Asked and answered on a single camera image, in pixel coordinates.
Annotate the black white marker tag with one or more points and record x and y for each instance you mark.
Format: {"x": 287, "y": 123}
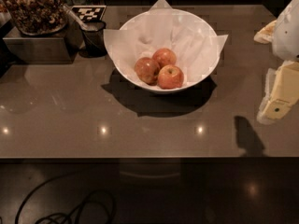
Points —
{"x": 89, "y": 13}

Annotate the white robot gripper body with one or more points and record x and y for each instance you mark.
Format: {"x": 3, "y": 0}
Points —
{"x": 287, "y": 34}

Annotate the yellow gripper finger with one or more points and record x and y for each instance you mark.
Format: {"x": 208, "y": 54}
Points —
{"x": 281, "y": 92}
{"x": 265, "y": 35}

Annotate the white scoop utensil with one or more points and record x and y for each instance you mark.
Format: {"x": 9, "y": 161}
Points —
{"x": 72, "y": 15}

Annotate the red apple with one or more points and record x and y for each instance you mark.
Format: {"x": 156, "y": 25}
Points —
{"x": 147, "y": 70}
{"x": 170, "y": 77}
{"x": 164, "y": 56}

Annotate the white paper liner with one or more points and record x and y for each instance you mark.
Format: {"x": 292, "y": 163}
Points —
{"x": 187, "y": 41}

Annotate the black mesh cup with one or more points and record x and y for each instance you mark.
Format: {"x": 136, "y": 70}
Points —
{"x": 94, "y": 39}

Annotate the white ceramic bowl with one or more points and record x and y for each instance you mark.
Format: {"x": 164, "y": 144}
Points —
{"x": 162, "y": 89}

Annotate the dark metal box stand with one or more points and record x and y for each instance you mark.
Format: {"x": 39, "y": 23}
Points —
{"x": 58, "y": 48}

